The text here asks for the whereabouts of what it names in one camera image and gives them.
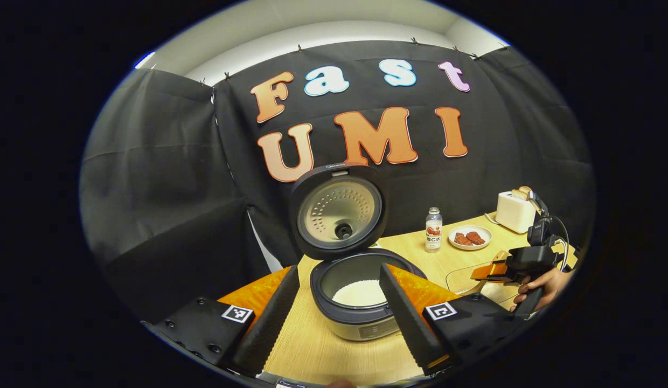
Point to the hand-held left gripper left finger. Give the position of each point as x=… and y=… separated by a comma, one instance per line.
x=272, y=323

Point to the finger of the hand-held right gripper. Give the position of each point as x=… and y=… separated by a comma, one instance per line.
x=487, y=271

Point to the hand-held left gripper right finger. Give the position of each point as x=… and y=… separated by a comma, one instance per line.
x=406, y=323

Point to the white rice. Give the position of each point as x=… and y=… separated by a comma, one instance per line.
x=358, y=293

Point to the silver black rice cooker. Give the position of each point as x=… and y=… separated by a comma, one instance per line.
x=339, y=215

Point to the clear glass rice dish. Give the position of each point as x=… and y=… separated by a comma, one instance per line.
x=460, y=277

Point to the red meat slice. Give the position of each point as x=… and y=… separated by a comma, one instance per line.
x=476, y=237
x=462, y=240

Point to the white round plate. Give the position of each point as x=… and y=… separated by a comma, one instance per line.
x=487, y=234

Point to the white toaster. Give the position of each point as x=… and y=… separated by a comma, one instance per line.
x=514, y=215

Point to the toasted bread slice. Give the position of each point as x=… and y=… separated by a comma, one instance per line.
x=518, y=194
x=527, y=189

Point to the clear drink bottle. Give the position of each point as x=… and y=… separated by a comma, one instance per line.
x=433, y=234

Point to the long ceiling light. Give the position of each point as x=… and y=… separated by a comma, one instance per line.
x=144, y=59

